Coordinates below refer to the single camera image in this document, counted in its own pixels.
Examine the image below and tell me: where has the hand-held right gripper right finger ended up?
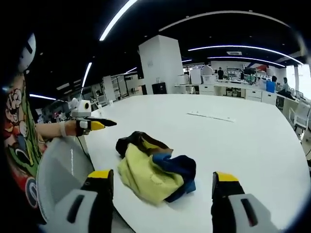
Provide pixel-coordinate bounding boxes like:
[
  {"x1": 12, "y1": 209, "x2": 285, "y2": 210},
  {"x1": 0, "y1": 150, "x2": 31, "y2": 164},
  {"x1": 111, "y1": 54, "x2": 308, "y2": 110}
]
[{"x1": 210, "y1": 171, "x2": 282, "y2": 233}]

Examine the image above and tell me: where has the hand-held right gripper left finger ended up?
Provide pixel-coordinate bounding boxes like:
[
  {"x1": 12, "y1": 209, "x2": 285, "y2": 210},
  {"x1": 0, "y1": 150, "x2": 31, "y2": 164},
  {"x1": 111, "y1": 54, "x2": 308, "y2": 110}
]
[{"x1": 50, "y1": 169, "x2": 114, "y2": 233}]

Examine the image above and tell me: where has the yellow blue black garment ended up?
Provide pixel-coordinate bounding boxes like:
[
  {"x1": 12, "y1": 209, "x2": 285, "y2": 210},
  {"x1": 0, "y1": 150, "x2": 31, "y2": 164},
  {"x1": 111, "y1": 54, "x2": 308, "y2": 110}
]
[{"x1": 115, "y1": 131, "x2": 197, "y2": 207}]

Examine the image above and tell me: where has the person's left hand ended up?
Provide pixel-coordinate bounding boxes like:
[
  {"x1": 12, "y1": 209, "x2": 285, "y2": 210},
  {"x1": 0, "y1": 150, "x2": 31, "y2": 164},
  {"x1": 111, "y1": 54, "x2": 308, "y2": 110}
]
[{"x1": 64, "y1": 120, "x2": 78, "y2": 137}]

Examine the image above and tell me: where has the short ceiling light strip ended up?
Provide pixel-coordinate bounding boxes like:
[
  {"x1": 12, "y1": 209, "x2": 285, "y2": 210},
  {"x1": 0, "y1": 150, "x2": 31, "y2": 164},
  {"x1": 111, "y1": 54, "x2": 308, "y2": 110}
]
[{"x1": 81, "y1": 62, "x2": 93, "y2": 88}]

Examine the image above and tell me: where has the black box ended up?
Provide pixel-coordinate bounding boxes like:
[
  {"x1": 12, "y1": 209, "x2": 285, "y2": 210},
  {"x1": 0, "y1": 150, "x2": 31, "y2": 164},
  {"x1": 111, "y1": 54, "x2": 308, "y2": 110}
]
[{"x1": 152, "y1": 82, "x2": 167, "y2": 95}]

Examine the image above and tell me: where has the white worn device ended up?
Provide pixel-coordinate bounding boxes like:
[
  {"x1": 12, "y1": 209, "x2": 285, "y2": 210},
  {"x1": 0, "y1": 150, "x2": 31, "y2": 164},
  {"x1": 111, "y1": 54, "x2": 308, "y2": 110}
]
[{"x1": 18, "y1": 32, "x2": 37, "y2": 73}]

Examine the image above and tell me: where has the white flat strip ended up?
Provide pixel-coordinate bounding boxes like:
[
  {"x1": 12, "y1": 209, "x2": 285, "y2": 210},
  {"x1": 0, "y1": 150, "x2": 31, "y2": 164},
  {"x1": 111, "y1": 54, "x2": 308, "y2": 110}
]
[{"x1": 186, "y1": 111, "x2": 237, "y2": 123}]

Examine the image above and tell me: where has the long ceiling light strip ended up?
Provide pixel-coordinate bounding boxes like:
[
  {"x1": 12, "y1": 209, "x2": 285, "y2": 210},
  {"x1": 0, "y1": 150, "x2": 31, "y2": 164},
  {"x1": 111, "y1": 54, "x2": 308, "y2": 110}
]
[{"x1": 99, "y1": 0, "x2": 139, "y2": 42}]

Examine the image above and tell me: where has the white drawer cabinet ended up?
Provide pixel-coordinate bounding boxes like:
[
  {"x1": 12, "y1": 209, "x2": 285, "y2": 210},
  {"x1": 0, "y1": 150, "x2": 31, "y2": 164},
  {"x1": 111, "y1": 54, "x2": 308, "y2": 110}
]
[
  {"x1": 198, "y1": 84, "x2": 215, "y2": 96},
  {"x1": 245, "y1": 87, "x2": 263, "y2": 102}
]

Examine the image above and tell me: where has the white office chair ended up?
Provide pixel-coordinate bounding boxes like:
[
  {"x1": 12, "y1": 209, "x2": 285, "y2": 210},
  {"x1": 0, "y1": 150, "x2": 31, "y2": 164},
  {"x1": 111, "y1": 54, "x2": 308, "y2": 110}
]
[{"x1": 288, "y1": 98, "x2": 311, "y2": 141}]

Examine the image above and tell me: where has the curved ceiling light strip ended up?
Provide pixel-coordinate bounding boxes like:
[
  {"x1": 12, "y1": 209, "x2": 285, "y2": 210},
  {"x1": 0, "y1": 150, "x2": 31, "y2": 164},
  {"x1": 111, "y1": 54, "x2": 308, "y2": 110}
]
[{"x1": 188, "y1": 44, "x2": 305, "y2": 66}]

